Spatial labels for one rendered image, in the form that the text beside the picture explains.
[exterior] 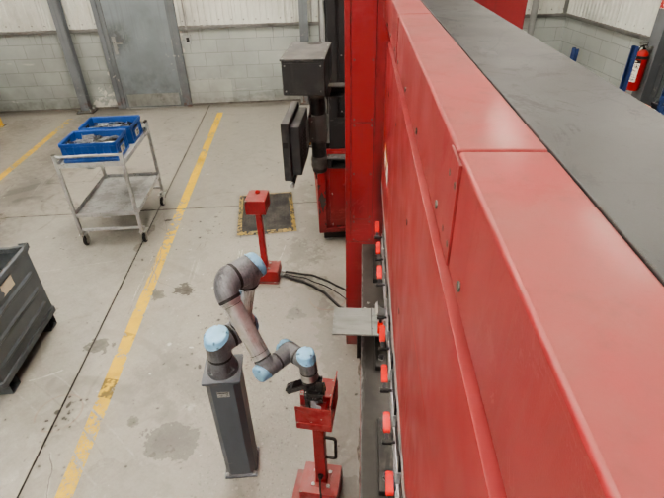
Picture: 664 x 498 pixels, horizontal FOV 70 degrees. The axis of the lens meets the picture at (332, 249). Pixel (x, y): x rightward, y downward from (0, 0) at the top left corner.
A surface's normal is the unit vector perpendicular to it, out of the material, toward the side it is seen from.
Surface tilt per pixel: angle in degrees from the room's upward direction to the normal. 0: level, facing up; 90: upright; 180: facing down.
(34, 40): 90
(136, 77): 90
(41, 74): 90
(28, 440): 0
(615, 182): 0
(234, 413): 90
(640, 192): 0
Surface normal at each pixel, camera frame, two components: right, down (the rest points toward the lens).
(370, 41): -0.06, 0.55
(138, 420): -0.02, -0.83
